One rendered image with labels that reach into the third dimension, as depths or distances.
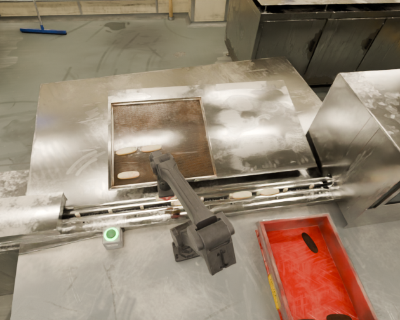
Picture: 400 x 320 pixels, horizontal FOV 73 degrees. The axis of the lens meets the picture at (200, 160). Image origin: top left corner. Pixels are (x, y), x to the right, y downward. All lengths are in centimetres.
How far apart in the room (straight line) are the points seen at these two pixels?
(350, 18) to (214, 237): 269
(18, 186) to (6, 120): 179
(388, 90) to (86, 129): 151
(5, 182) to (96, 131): 51
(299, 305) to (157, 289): 56
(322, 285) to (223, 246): 66
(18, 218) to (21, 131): 186
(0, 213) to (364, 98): 156
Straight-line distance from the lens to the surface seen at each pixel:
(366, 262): 144
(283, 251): 129
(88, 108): 182
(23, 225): 132
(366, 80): 140
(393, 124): 123
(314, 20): 291
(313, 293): 128
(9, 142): 307
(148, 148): 137
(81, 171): 150
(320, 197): 144
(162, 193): 110
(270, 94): 169
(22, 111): 334
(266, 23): 271
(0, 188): 161
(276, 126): 156
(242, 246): 125
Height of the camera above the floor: 197
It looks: 52 degrees down
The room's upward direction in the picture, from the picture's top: 5 degrees clockwise
